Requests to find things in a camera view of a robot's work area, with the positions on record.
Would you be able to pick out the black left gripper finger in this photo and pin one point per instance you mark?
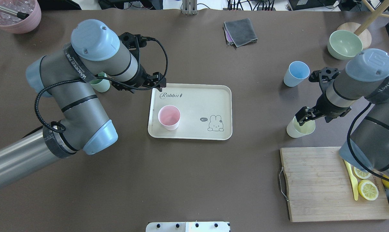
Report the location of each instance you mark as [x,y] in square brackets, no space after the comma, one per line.
[156,80]

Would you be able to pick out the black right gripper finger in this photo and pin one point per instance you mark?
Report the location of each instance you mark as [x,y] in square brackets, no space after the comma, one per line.
[304,115]

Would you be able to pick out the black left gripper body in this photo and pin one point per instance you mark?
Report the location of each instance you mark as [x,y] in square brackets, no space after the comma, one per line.
[139,76]

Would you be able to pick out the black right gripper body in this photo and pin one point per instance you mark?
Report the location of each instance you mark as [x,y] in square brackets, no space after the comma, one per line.
[326,108]

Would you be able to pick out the cream white cup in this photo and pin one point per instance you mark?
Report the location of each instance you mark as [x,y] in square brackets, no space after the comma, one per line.
[294,130]

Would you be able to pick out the pink cup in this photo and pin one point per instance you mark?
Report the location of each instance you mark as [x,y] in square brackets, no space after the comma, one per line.
[169,117]

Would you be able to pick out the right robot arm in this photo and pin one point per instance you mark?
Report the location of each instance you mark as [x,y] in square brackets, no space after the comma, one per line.
[366,75]

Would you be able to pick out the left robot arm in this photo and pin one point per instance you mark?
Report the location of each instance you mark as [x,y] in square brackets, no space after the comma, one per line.
[70,112]

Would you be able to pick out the cream rabbit tray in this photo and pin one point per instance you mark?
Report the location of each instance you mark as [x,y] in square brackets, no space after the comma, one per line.
[206,111]

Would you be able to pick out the light blue cup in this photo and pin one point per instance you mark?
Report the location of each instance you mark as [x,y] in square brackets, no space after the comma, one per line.
[296,73]

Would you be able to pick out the mint green cup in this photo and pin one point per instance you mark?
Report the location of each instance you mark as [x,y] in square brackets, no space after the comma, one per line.
[100,85]

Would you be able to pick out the green bowl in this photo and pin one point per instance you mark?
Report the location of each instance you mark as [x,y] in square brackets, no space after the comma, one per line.
[344,45]

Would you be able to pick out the lemon half right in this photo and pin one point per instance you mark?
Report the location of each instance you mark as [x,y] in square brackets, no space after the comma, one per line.
[361,174]

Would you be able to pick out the lemon half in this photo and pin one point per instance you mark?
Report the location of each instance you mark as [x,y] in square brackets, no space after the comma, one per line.
[368,190]
[361,174]

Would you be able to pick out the bamboo cutting board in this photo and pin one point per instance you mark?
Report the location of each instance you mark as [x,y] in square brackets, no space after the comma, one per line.
[318,188]

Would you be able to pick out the yellow plastic knife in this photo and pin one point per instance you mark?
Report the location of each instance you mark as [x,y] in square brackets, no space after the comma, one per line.
[353,180]

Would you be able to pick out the purple cloth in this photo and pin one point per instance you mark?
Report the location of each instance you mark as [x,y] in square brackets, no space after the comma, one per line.
[228,38]

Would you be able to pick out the wooden cup stand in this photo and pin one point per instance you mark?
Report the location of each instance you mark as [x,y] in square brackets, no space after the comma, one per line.
[361,29]

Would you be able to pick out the lemon half left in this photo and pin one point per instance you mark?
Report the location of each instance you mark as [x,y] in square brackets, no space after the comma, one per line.
[368,190]

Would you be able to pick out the grey folded cloth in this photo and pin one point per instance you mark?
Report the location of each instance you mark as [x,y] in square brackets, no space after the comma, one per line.
[241,31]

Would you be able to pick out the pink mixing bowl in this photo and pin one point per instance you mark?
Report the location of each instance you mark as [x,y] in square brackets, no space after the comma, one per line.
[15,25]

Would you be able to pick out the aluminium frame post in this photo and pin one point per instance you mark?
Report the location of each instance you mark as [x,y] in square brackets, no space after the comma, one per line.
[189,7]

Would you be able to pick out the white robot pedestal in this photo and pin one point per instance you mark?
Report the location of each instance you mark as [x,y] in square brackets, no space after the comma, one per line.
[194,226]

